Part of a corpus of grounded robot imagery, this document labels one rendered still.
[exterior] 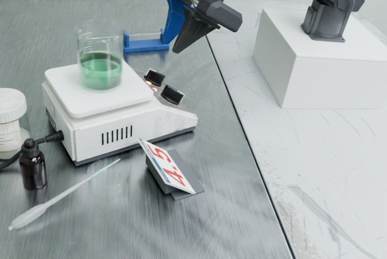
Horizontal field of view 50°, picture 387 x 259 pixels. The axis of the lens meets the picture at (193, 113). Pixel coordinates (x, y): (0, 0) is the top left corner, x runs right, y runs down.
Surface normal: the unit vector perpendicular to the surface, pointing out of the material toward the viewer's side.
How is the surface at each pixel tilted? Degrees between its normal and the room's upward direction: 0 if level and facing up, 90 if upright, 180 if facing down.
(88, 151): 90
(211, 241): 0
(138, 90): 0
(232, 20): 86
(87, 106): 0
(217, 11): 86
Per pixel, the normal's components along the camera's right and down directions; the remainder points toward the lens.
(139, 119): 0.54, 0.54
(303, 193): 0.11, -0.81
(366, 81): 0.15, 0.58
